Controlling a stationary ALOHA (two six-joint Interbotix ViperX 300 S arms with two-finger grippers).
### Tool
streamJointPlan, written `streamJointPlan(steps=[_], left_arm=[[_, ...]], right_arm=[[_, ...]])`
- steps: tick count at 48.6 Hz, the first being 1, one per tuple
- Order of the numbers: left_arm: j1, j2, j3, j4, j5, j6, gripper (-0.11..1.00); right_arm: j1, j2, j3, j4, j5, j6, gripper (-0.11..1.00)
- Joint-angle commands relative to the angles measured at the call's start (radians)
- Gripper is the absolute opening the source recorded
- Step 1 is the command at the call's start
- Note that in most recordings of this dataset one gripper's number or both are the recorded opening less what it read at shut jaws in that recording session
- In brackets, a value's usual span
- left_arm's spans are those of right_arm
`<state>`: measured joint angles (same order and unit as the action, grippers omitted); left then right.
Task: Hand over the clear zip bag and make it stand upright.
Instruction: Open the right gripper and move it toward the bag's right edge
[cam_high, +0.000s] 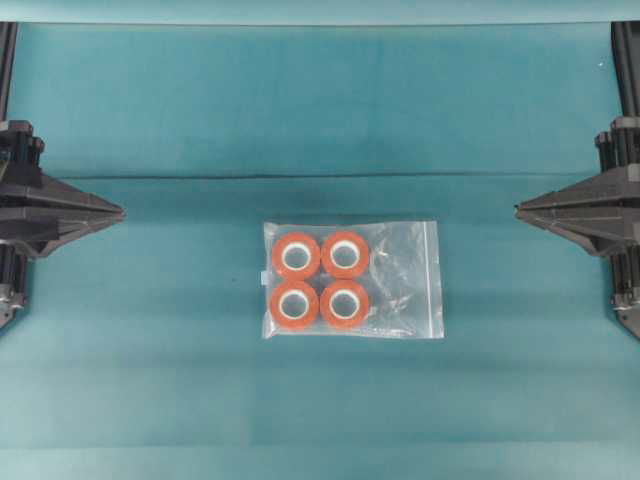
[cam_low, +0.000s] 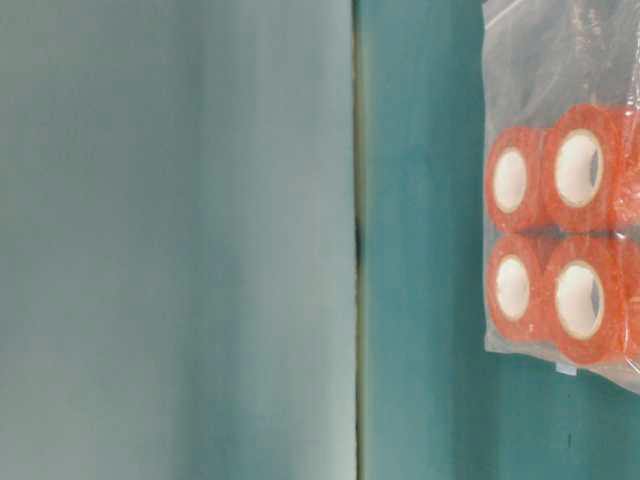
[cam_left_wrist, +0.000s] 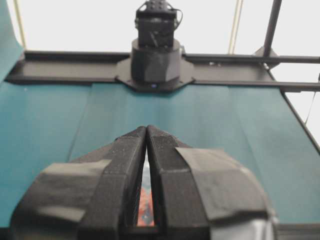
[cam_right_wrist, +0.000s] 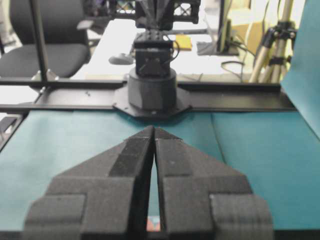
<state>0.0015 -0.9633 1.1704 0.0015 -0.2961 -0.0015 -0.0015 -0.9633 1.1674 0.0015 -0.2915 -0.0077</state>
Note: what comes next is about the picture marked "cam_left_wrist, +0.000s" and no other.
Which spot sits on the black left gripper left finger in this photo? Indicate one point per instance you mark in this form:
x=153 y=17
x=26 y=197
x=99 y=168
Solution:
x=89 y=198

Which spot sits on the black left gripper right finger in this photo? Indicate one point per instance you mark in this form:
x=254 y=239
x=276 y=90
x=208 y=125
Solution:
x=204 y=194

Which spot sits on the clear zip bag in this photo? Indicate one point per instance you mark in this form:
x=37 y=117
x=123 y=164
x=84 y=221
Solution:
x=145 y=212

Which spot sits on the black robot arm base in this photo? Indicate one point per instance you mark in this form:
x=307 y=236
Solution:
x=155 y=64

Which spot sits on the black aluminium frame rail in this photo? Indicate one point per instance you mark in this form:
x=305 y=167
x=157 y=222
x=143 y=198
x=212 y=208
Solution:
x=86 y=68

